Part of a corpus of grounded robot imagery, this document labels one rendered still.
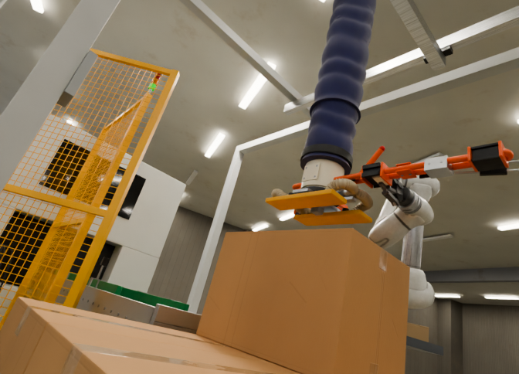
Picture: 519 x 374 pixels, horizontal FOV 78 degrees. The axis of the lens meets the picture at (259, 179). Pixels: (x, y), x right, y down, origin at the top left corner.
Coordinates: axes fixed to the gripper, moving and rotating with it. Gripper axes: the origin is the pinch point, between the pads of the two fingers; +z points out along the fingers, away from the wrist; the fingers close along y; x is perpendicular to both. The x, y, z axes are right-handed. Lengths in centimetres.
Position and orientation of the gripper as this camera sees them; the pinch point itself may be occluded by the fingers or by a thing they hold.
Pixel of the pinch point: (381, 175)
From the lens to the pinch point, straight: 127.7
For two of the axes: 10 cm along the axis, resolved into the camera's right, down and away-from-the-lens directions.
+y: -2.4, 8.8, -4.0
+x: -6.8, 1.4, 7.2
